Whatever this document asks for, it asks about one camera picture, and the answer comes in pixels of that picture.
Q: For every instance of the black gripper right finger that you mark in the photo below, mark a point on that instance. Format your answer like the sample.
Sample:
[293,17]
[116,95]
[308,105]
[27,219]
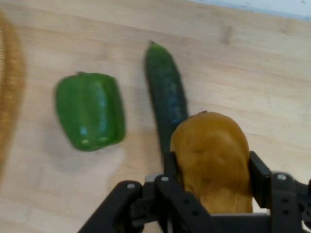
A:
[284,199]

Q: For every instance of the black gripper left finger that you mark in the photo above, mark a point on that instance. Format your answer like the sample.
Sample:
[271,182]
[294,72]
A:
[175,199]

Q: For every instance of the brown potato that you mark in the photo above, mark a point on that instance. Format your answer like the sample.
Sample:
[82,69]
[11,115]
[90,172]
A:
[211,157]

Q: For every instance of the dark green cucumber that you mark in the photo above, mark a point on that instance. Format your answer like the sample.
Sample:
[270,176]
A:
[165,92]

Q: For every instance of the wooden cutting board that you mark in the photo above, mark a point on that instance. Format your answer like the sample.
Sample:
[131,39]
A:
[243,85]

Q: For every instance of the green bell pepper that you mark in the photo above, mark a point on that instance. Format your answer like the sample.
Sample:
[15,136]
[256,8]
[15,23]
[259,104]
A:
[90,111]

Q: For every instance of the woven wicker basket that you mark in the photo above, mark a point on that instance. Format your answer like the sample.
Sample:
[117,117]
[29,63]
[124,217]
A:
[11,97]

